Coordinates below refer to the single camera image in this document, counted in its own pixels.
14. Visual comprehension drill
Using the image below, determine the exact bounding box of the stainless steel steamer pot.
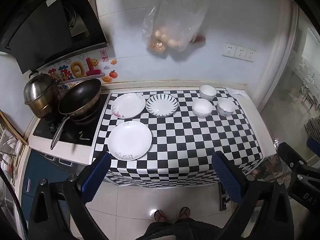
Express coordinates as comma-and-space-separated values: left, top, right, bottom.
23, 70, 62, 118

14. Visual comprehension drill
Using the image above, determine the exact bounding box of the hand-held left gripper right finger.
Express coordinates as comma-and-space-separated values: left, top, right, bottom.
211, 151, 294, 240

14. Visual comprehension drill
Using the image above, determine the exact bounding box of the black range hood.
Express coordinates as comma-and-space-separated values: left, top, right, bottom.
0, 0, 112, 74

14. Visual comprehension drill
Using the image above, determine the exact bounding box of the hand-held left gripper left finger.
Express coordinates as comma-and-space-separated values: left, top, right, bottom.
29, 151, 112, 240

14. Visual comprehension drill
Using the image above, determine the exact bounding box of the black and white checkered tablecloth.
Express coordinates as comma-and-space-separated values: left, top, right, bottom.
91, 89, 264, 188

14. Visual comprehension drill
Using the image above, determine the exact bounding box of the large white plate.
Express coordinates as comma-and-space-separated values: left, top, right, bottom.
107, 121, 153, 161

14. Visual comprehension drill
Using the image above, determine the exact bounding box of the wooden frame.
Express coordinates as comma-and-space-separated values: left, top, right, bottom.
0, 110, 29, 145

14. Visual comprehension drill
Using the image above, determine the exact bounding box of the person's right foot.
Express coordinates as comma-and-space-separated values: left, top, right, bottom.
179, 207, 191, 222

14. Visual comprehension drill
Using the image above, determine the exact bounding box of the black cable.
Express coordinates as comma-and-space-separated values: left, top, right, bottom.
0, 165, 28, 240

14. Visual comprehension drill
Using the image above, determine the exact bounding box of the glass sliding door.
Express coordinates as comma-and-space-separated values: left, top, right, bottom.
260, 5, 320, 175

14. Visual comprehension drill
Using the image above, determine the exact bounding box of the white bowl with black rim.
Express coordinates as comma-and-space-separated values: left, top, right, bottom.
199, 85, 217, 101

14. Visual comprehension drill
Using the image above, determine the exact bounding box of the white bowl with blue rim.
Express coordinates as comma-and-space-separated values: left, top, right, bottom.
192, 98, 213, 119

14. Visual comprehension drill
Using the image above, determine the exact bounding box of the person's left foot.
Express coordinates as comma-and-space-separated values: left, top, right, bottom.
154, 209, 168, 222

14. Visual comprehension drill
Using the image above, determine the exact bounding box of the black wok with metal handle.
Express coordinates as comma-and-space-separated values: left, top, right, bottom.
51, 78, 102, 150

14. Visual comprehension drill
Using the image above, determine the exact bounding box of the colourful wall sticker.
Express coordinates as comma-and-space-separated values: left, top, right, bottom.
47, 50, 119, 83

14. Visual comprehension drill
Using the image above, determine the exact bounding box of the person's foot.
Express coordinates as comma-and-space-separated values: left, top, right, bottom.
179, 207, 191, 222
154, 209, 168, 222

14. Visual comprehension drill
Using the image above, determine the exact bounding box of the white cloth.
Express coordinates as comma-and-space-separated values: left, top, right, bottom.
226, 88, 248, 98

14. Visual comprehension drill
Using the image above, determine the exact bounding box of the metal table leg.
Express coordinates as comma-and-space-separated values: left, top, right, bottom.
219, 182, 234, 212

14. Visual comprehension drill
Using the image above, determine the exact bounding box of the blue cabinet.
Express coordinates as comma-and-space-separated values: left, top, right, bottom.
21, 150, 83, 230

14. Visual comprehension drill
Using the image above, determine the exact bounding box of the black cooktop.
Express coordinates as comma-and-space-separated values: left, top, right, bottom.
32, 95, 109, 147

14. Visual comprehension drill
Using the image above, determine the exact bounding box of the white floral bowl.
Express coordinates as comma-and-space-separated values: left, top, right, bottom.
217, 97, 236, 117

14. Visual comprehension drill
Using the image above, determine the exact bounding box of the white floral plate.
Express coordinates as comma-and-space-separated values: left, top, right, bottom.
111, 93, 146, 119

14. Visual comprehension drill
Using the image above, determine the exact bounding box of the white wall socket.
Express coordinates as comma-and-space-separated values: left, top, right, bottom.
244, 48, 256, 62
222, 43, 237, 58
234, 46, 247, 60

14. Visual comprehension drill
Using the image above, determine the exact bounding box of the white plate with striped rim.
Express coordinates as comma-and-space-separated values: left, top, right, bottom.
146, 94, 179, 117

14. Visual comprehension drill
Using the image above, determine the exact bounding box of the clear plastic bag with eggs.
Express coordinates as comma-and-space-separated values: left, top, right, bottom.
141, 0, 209, 55

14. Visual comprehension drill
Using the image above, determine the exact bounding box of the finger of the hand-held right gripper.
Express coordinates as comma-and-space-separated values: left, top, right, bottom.
306, 137, 320, 153
277, 142, 320, 183

